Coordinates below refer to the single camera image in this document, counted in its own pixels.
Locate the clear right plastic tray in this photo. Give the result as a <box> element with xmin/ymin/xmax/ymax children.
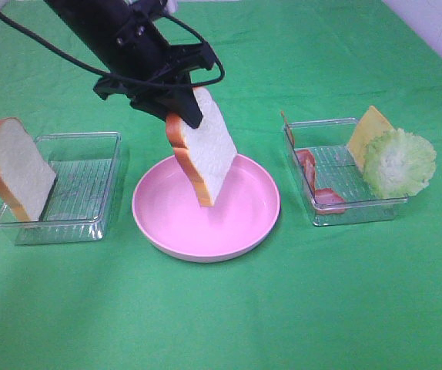
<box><xmin>283</xmin><ymin>117</ymin><xmax>408</xmax><ymax>227</ymax></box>

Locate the clear left plastic tray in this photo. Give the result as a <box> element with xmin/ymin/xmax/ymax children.
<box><xmin>0</xmin><ymin>132</ymin><xmax>122</xmax><ymax>245</ymax></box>

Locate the red bacon strip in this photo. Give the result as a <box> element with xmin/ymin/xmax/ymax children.
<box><xmin>280</xmin><ymin>111</ymin><xmax>316</xmax><ymax>167</ymax></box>
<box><xmin>303</xmin><ymin>157</ymin><xmax>346</xmax><ymax>215</ymax></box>

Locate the standing bread slice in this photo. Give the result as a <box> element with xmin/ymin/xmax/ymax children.
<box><xmin>0</xmin><ymin>117</ymin><xmax>57</xmax><ymax>222</ymax></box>

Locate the green lettuce leaf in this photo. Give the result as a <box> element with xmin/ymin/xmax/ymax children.
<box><xmin>363</xmin><ymin>129</ymin><xmax>437</xmax><ymax>199</ymax></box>

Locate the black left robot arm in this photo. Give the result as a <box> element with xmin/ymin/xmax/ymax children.
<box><xmin>47</xmin><ymin>1</ymin><xmax>219</xmax><ymax>129</ymax></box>

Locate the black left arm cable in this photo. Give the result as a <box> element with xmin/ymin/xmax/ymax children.
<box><xmin>0</xmin><ymin>0</ymin><xmax>226</xmax><ymax>93</ymax></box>

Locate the yellow cheese slice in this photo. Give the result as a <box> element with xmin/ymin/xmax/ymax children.
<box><xmin>347</xmin><ymin>106</ymin><xmax>393</xmax><ymax>172</ymax></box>

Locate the pink round plate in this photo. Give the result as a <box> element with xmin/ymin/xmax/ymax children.
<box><xmin>132</xmin><ymin>155</ymin><xmax>280</xmax><ymax>263</ymax></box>

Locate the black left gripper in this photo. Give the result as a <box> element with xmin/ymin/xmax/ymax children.
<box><xmin>93</xmin><ymin>42</ymin><xmax>216</xmax><ymax>129</ymax></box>

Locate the white bread slice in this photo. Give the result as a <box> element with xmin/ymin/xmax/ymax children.
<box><xmin>166</xmin><ymin>87</ymin><xmax>237</xmax><ymax>207</ymax></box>

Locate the clear plastic tray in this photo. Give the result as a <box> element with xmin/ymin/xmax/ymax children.
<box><xmin>283</xmin><ymin>117</ymin><xmax>408</xmax><ymax>227</ymax></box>
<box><xmin>0</xmin><ymin>132</ymin><xmax>122</xmax><ymax>245</ymax></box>

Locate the green tablecloth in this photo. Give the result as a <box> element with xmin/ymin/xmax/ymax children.
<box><xmin>0</xmin><ymin>1</ymin><xmax>442</xmax><ymax>369</ymax></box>

